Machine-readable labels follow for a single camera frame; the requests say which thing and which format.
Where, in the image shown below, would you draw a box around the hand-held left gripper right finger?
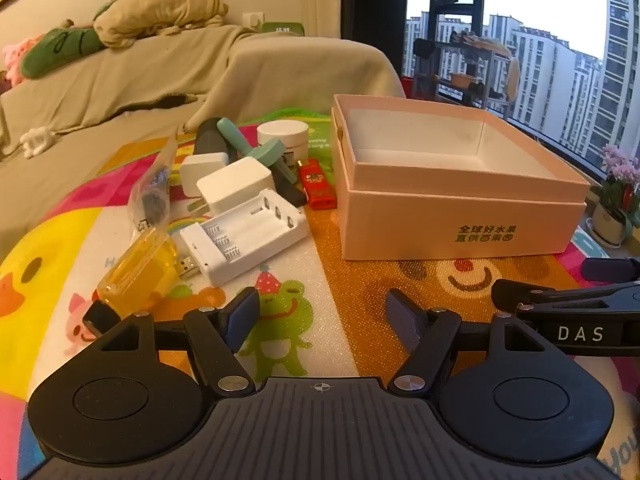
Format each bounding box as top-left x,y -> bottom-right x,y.
385,287 -> 543,398

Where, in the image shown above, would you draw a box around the green plush toy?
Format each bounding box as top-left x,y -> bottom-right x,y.
20,20 -> 108,80

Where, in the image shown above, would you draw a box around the teal hand crank tool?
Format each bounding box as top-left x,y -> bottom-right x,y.
216,117 -> 296,186

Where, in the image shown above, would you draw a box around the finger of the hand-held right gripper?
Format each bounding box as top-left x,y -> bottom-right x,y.
491,279 -> 640,312
582,257 -> 640,282

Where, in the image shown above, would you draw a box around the dark grey cylinder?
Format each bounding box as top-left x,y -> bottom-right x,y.
194,117 -> 232,166

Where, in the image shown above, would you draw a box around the pink cardboard box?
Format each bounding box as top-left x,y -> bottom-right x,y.
331,94 -> 592,262

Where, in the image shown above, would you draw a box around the red printed lighter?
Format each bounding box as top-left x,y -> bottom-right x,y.
299,158 -> 337,211

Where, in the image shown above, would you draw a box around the black rectangular block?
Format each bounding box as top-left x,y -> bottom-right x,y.
270,167 -> 308,208

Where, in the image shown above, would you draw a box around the white battery charger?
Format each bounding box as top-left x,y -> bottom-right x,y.
175,187 -> 310,288

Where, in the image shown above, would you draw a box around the potted pink flowers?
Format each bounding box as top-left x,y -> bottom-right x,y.
585,144 -> 640,248

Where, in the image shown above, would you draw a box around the green box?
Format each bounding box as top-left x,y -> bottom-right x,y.
261,21 -> 305,37

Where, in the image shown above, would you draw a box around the metal balcony rack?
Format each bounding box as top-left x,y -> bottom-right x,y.
412,30 -> 521,121

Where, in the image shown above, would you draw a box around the small white cube adapter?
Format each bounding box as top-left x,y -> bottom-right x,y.
179,153 -> 230,197

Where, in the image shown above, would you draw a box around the large white power adapter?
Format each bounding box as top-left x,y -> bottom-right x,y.
187,156 -> 277,218

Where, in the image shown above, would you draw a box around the white fluffy toy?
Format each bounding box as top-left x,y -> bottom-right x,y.
20,127 -> 57,158

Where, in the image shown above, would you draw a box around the colourful printed play mat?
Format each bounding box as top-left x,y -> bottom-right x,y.
0,107 -> 640,480

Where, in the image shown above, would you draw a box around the clear plastic bag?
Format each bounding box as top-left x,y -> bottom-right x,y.
127,135 -> 178,241

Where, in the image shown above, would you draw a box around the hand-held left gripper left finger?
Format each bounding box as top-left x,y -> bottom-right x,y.
97,287 -> 261,397

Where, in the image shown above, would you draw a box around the beige pillow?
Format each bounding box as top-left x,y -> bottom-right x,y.
94,0 -> 230,48

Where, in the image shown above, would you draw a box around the yellow transparent plastic case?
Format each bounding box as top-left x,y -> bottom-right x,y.
96,229 -> 178,317

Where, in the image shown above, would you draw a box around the white round jar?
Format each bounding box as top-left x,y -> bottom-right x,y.
256,121 -> 311,160

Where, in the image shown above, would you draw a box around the pink plush toy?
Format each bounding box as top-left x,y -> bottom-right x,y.
0,42 -> 38,88

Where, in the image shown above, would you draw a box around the beige covered sofa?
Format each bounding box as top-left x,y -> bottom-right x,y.
0,25 -> 407,241

